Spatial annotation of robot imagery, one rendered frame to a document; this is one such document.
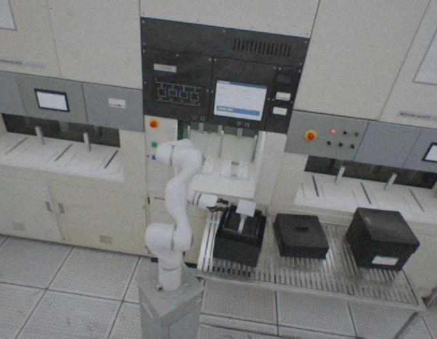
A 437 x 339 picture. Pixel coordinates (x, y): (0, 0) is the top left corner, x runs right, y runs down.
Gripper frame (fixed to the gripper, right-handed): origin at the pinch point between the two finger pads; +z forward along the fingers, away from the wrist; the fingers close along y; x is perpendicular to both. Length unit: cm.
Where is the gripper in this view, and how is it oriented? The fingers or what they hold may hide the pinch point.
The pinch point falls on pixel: (224, 206)
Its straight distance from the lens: 183.3
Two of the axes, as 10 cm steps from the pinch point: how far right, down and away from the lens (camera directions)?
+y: -2.4, 5.2, -8.2
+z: 9.6, 2.2, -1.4
